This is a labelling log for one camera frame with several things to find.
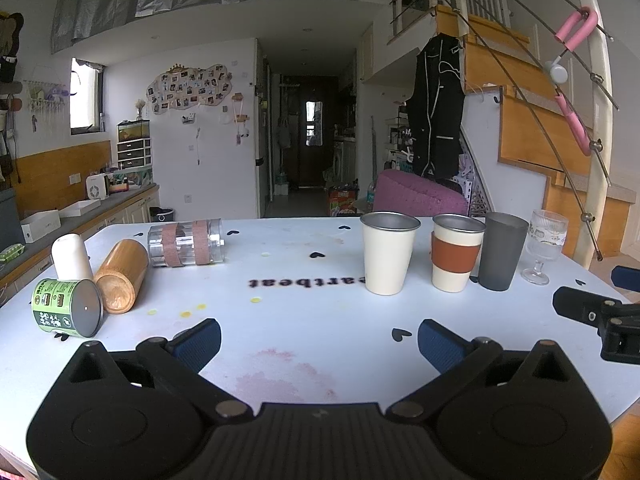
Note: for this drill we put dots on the grey plastic cup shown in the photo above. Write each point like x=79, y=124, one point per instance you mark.
x=502, y=255

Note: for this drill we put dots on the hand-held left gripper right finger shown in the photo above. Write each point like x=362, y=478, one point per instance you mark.
x=440, y=346

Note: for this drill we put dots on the flat white tray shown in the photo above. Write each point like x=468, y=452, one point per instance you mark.
x=80, y=208

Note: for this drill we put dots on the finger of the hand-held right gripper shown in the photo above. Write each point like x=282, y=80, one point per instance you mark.
x=627, y=277
x=580, y=305

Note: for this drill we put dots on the green labelled tin can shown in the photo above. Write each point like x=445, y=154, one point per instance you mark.
x=57, y=307

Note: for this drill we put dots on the cream metal cup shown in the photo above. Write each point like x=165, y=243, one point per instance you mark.
x=387, y=257

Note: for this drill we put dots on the white cup with brown sleeve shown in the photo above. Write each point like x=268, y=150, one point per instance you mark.
x=456, y=255

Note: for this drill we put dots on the red box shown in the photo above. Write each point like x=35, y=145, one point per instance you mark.
x=342, y=202

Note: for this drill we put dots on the kitchen counter cabinet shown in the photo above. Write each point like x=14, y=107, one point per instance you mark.
x=125, y=210

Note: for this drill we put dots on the small fish tank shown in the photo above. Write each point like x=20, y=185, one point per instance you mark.
x=134, y=130

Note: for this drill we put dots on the clear cup with pink bands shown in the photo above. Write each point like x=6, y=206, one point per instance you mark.
x=185, y=242

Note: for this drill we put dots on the white countertop appliance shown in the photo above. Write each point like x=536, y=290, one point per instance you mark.
x=96, y=186

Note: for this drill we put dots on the purple upholstered chair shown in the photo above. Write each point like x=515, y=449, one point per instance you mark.
x=420, y=197

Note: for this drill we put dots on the plastic water bottle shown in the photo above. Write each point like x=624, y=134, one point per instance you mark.
x=371, y=194

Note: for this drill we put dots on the metal stair railing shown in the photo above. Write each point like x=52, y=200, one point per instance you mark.
x=595, y=80

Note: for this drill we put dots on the white cardboard box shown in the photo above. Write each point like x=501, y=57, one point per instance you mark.
x=40, y=226

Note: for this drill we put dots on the black trash bin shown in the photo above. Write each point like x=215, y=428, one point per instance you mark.
x=161, y=214

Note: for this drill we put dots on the ribbed glass goblet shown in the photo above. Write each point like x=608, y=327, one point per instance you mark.
x=547, y=237

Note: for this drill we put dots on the wooden staircase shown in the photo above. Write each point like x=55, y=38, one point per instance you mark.
x=520, y=125

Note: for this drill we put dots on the pink padded exercise tool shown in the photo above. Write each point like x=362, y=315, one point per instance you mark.
x=575, y=115

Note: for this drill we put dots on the black coat with white trim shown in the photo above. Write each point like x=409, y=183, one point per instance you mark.
x=435, y=110

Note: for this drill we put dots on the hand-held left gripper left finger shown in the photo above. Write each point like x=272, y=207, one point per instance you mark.
x=200, y=344

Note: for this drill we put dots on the cloud-shaped photo board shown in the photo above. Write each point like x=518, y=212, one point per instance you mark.
x=190, y=89

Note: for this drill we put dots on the small drawer organizer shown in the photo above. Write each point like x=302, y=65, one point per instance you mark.
x=134, y=154

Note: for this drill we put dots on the dark hallway door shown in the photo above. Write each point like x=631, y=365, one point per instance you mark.
x=312, y=140

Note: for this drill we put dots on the window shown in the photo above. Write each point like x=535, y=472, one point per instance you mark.
x=82, y=97

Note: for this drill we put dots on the bamboo wooden cup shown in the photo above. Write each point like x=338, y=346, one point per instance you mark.
x=122, y=275

